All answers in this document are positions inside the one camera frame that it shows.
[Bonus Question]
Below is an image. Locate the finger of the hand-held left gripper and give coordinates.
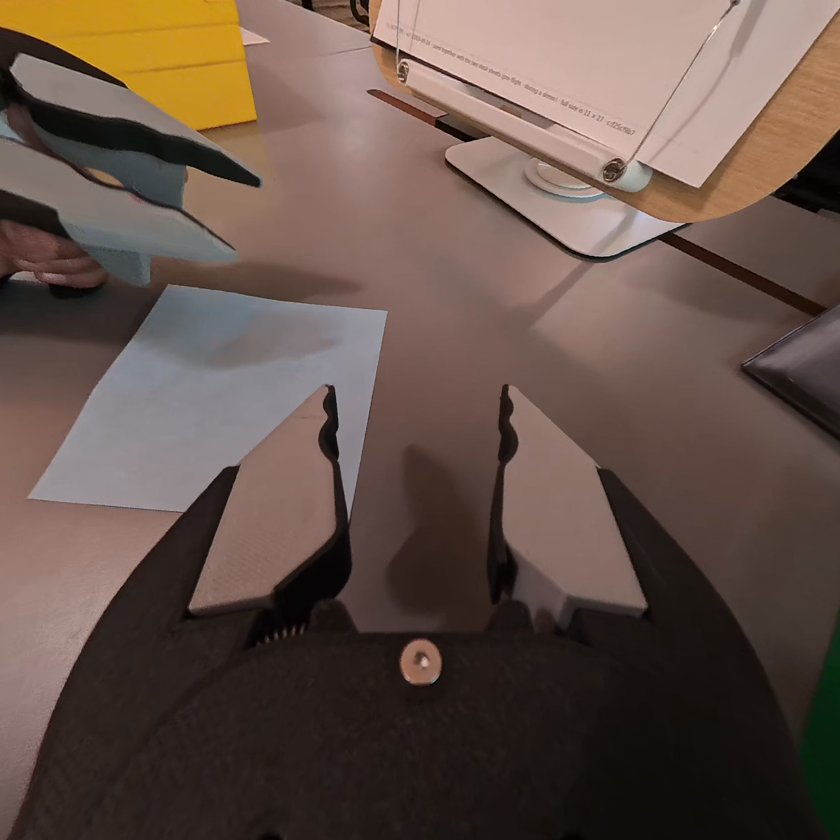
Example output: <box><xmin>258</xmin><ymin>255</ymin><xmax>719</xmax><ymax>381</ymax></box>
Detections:
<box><xmin>8</xmin><ymin>54</ymin><xmax>263</xmax><ymax>209</ymax></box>
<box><xmin>0</xmin><ymin>140</ymin><xmax>237</xmax><ymax>287</ymax></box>

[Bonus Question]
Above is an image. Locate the green blurred item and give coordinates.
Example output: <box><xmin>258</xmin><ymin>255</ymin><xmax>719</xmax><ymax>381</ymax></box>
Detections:
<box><xmin>796</xmin><ymin>620</ymin><xmax>840</xmax><ymax>798</ymax></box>

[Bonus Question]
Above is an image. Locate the person's left hand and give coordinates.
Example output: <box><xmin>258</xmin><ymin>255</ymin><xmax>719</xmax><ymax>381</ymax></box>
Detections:
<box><xmin>0</xmin><ymin>222</ymin><xmax>110</xmax><ymax>291</ymax></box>

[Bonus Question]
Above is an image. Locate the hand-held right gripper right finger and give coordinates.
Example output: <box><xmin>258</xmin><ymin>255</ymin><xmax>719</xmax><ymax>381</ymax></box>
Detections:
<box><xmin>487</xmin><ymin>385</ymin><xmax>648</xmax><ymax>631</ymax></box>

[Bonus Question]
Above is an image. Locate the white printed instruction sheet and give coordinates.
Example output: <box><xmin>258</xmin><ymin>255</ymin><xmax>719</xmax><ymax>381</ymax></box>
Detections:
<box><xmin>373</xmin><ymin>0</ymin><xmax>840</xmax><ymax>189</ymax></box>

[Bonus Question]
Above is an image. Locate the yellow box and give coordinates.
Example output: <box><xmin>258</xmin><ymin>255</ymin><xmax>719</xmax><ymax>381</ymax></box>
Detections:
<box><xmin>0</xmin><ymin>0</ymin><xmax>258</xmax><ymax>132</ymax></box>

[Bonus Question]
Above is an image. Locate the white and wooden document stand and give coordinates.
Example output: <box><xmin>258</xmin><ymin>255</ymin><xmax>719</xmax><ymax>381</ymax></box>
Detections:
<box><xmin>369</xmin><ymin>0</ymin><xmax>840</xmax><ymax>259</ymax></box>

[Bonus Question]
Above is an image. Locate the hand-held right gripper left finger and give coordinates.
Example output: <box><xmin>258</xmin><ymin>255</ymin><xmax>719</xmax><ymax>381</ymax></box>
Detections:
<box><xmin>189</xmin><ymin>385</ymin><xmax>350</xmax><ymax>616</ymax></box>

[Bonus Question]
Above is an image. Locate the light blue paper sheet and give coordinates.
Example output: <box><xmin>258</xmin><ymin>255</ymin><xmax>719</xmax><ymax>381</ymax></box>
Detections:
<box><xmin>28</xmin><ymin>284</ymin><xmax>389</xmax><ymax>514</ymax></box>

